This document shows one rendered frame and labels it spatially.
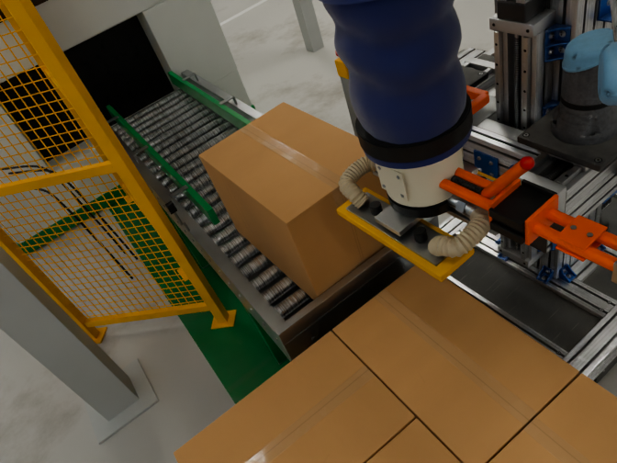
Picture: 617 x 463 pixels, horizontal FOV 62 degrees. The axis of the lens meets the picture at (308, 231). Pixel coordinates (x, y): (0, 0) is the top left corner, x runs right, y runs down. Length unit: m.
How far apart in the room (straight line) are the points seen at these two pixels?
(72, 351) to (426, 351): 1.39
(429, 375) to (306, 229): 0.55
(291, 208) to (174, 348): 1.34
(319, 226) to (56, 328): 1.13
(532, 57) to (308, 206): 0.72
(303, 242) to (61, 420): 1.66
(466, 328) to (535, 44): 0.81
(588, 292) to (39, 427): 2.45
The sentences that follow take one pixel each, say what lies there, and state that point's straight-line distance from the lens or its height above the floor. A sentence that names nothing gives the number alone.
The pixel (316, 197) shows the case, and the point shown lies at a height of 0.95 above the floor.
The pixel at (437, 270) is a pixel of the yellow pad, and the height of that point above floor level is 1.08.
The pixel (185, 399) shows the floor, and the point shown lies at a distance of 2.46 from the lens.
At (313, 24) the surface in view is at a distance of 4.72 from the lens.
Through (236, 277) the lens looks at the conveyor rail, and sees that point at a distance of 1.90.
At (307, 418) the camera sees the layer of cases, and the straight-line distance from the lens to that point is 1.55.
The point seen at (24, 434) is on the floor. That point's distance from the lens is 2.89.
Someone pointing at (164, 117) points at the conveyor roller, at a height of 0.52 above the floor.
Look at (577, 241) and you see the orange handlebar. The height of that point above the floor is 1.21.
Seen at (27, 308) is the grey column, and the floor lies 0.75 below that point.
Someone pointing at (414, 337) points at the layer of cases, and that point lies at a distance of 1.61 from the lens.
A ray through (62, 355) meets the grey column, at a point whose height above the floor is 0.48.
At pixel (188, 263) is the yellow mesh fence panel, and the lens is 2.29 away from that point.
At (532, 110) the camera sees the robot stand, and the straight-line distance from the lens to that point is 1.61.
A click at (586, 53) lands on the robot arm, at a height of 1.26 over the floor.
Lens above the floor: 1.88
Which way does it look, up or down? 41 degrees down
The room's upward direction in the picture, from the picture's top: 21 degrees counter-clockwise
